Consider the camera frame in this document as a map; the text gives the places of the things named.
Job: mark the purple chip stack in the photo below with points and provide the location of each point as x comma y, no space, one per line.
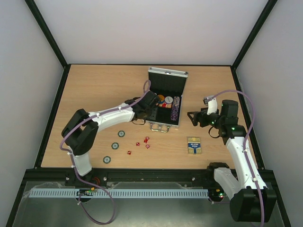
175,108

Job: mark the playing card box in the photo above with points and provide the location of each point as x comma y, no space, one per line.
194,145

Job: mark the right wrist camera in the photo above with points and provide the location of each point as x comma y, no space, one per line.
211,103

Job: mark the grey slotted cable duct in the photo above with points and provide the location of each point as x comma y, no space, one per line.
121,193

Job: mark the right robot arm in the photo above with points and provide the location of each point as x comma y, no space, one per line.
250,198

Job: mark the orange dealer button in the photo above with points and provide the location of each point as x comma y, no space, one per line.
161,98

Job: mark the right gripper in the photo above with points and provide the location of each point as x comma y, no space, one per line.
199,117

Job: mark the aluminium poker case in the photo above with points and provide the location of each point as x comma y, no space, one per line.
169,86

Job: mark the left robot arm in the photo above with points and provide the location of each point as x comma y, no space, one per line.
79,134

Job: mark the black frame rail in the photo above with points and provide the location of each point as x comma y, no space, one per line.
103,176

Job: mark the green poker chip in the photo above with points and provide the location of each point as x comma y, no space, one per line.
121,133
107,159
115,145

